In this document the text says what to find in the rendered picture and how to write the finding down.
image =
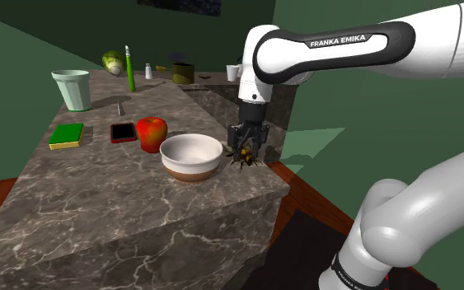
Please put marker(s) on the white and brown bowl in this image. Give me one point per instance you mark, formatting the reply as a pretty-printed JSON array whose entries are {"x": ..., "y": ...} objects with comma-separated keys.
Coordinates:
[{"x": 191, "y": 154}]

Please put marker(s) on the pale green cup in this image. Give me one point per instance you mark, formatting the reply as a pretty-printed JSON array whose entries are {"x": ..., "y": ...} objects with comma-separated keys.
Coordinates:
[{"x": 73, "y": 90}]

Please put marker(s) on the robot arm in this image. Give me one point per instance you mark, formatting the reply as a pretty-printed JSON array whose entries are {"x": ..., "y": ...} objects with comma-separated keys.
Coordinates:
[{"x": 412, "y": 225}]

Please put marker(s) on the white salt shaker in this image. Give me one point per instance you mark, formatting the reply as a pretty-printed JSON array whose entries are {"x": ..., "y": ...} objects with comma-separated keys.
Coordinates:
[{"x": 148, "y": 72}]

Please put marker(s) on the green and yellow sponge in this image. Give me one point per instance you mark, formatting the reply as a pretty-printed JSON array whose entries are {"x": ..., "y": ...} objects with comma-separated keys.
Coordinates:
[{"x": 67, "y": 134}]

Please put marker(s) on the small grey utensil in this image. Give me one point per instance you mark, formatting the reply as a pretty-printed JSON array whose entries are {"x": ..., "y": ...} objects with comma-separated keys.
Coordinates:
[{"x": 119, "y": 107}]

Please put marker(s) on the olive green pot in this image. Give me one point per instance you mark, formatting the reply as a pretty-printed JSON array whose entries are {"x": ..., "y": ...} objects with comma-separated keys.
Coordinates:
[{"x": 183, "y": 74}]

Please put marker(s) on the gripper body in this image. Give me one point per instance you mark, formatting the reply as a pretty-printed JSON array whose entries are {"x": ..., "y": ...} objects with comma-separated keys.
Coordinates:
[{"x": 252, "y": 114}]

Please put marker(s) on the red apple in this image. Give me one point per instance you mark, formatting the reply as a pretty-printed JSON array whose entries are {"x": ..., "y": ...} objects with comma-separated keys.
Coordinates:
[{"x": 151, "y": 134}]

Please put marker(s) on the green cabbage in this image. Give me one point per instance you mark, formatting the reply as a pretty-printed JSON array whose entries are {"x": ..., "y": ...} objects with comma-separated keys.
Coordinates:
[{"x": 113, "y": 61}]

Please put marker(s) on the white mug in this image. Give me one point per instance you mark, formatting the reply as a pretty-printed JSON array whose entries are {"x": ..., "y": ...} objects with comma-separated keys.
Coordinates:
[{"x": 232, "y": 73}]

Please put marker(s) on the tall green pen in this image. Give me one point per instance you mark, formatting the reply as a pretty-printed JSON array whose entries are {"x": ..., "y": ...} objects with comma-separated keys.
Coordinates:
[{"x": 130, "y": 72}]

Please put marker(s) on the small brown disc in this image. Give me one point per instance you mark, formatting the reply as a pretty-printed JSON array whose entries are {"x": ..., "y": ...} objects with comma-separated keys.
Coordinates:
[{"x": 204, "y": 76}]

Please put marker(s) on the yellow black insect toy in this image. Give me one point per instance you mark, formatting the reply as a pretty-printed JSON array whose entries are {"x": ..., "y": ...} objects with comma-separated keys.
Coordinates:
[{"x": 246, "y": 154}]

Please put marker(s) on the yellow spoon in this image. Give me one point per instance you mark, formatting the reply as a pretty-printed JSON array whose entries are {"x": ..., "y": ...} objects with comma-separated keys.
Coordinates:
[{"x": 161, "y": 68}]

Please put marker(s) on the red phone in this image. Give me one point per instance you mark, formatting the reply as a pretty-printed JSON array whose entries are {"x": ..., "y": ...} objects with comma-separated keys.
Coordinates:
[{"x": 123, "y": 132}]

